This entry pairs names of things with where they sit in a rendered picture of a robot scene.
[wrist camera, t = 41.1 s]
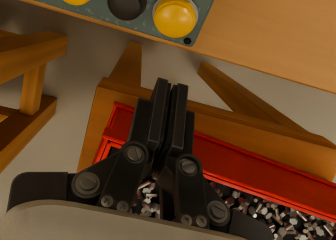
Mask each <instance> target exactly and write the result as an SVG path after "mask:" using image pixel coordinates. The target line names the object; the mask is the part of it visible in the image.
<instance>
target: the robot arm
mask: <svg viewBox="0 0 336 240"><path fill-rule="evenodd" d="M188 89H189V86H188V85H184V84H181V83H178V84H177V85H173V87H172V89H171V83H168V80H167V79H163V78H159V77H158V79H157V81H156V84H155V87H154V89H153V92H152V95H151V97H150V100H149V99H145V98H141V97H138V99H137V102H136V105H135V109H134V112H133V116H132V120H131V125H130V129H129V134H128V138H127V142H126V143H124V144H123V145H122V147H121V149H120V151H118V152H116V153H114V154H112V155H110V156H109V157H107V158H105V159H103V160H101V161H99V162H97V163H95V164H93V165H91V166H89V167H87V168H86V169H84V170H82V171H80V172H78V173H68V172H24V173H21V174H19V175H17V176H16V177H15V178H14V179H13V181H12V183H11V187H10V193H9V199H8V204H7V210H6V214H5V215H4V216H3V218H2V219H1V220H0V240H273V233H272V231H271V229H270V228H269V226H268V225H266V224H265V223H263V222H261V221H259V220H257V219H255V218H252V217H250V216H248V215H246V214H244V213H242V212H240V211H238V210H236V209H230V208H228V206H227V205H226V203H225V202H224V201H223V200H222V198H221V197H220V196H219V195H218V193H217V192H216V191H215V190H214V188H213V187H212V186H211V185H210V183H209V182H208V181H207V180H206V178H205V177H204V175H203V167H202V164H201V162H200V160H199V159H198V158H197V157H196V156H194V155H193V144H194V128H195V112H193V111H189V110H187V100H188ZM151 166H152V168H151V171H153V172H154V178H156V181H157V182H158V184H159V214H160V219H157V218H152V217H147V216H142V215H137V214H132V213H130V210H131V207H132V204H133V201H134V199H135V196H136V193H137V190H138V187H139V184H140V181H141V180H143V179H144V178H145V177H146V175H147V173H148V171H149V169H150V167H151Z"/></svg>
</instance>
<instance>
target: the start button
mask: <svg viewBox="0 0 336 240"><path fill-rule="evenodd" d="M153 19H154V23H155V26H156V28H157V29H158V30H159V31H160V32H161V33H162V34H164V35H165V36H168V37H172V38H178V37H183V36H185V35H187V34H189V33H190V32H191V31H192V30H193V28H194V26H195V22H196V12H195V9H194V8H193V6H192V5H191V4H190V3H189V2H188V1H186V0H162V1H161V2H160V3H159V4H158V5H157V7H156V9H155V12H154V17H153Z"/></svg>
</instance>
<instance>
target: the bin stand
mask: <svg viewBox="0 0 336 240"><path fill-rule="evenodd" d="M142 50H143V45H142V44H139V43H136V42H132V41H130V42H129V43H128V45H127V46H126V48H125V50H124V52H123V53H122V55H121V57H120V59H119V60H118V62H117V64H116V65H115V67H114V69H113V71H112V72H111V74H110V76H109V77H108V78H106V77H103V78H102V80H101V81H100V83H99V84H98V86H97V87H96V90H95V94H94V98H93V102H92V107H91V111H90V115H89V120H88V124H87V128H86V133H85V137H84V141H83V145H82V150H81V154H80V158H79V163H78V167H77V171H76V173H78V172H80V171H82V170H84V169H86V168H87V167H89V166H91V165H92V163H93V160H94V158H95V155H96V152H97V150H98V147H99V144H100V142H101V139H102V134H103V132H104V129H105V128H106V126H107V124H108V121H109V118H110V116H111V113H112V111H113V108H114V106H113V103H114V101H117V102H120V103H123V104H126V105H129V106H131V107H134V108H135V106H136V103H137V100H138V97H141V98H145V99H149V100H150V98H151V95H152V92H153V90H150V89H147V88H143V87H141V76H142ZM197 74H198V75H199V76H200V77H201V78H202V79H203V81H204V82H205V83H206V84H207V85H208V86H209V87H210V88H211V89H212V90H213V91H214V92H215V93H216V94H217V95H218V96H219V97H220V98H221V100H222V101H223V102H224V103H225V104H226V105H227V106H228V107H229V108H230V109H231V110H232V111H233V112H232V111H228V110H224V109H221V108H217V107H213V106H210V105H206V104H202V103H198V102H195V101H191V100H187V107H186V109H187V110H189V111H193V112H195V121H194V130H196V131H198V132H201V133H204V134H206V135H209V136H212V137H214V138H217V139H220V140H222V141H225V142H228V143H230V144H233V145H236V146H238V147H241V148H244V149H246V150H249V151H252V152H254V153H257V154H260V155H262V156H265V157H268V158H270V159H273V160H276V161H278V162H281V163H284V164H286V165H289V166H292V167H294V168H297V169H300V170H302V171H305V172H308V173H310V174H313V175H316V176H318V177H321V178H324V179H326V180H328V181H331V182H332V181H333V179H334V177H335V175H336V145H335V144H334V143H332V142H331V141H329V140H328V139H326V138H325V137H323V136H321V135H317V134H313V133H310V132H308V131H307V130H306V129H304V128H303V127H301V126H300V125H298V124H297V123H295V122H294V121H293V120H291V119H289V118H288V117H286V116H285V115H283V114H282V113H281V112H279V111H278V110H276V109H275V108H273V107H272V106H271V105H269V104H268V103H266V102H265V101H263V100H262V99H260V98H259V97H258V96H256V95H255V94H253V93H252V92H250V91H249V90H247V89H246V88H245V87H243V86H242V85H240V84H239V83H237V82H236V81H235V80H233V79H232V78H230V77H229V76H227V75H226V74H224V73H223V72H222V71H220V70H219V69H217V68H216V67H214V66H213V65H211V64H207V63H204V62H201V64H200V67H199V70H198V73H197Z"/></svg>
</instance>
